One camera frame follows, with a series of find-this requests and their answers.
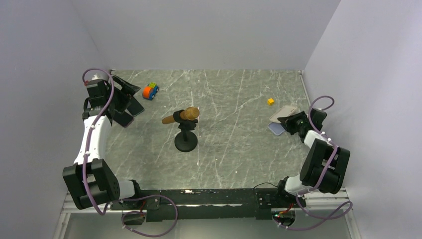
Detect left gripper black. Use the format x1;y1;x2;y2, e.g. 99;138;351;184
105;76;140;114

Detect lilac phone case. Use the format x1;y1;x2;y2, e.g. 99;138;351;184
268;122;286;136

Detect bare black phone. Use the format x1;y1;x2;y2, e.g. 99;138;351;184
127;97;145;117
113;112;134;128

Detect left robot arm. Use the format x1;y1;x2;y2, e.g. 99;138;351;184
62;76;144;210

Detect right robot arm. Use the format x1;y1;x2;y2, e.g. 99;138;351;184
274;109;350;207

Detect orange blue toy car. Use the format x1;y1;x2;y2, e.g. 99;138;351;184
142;82;159;101

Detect gold microphone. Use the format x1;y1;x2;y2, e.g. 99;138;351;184
161;107;200;124

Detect black microphone stand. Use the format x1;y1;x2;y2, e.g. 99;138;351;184
174;119;199;152

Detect black base beam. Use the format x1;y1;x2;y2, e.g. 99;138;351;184
110;187;298;222

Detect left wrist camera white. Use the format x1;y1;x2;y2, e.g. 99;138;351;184
84;74;101;86

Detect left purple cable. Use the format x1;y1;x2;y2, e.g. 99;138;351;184
82;68;142;216

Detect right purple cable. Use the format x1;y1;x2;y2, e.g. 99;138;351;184
295;96;353;231

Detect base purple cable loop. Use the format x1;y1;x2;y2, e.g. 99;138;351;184
121;195;179;238

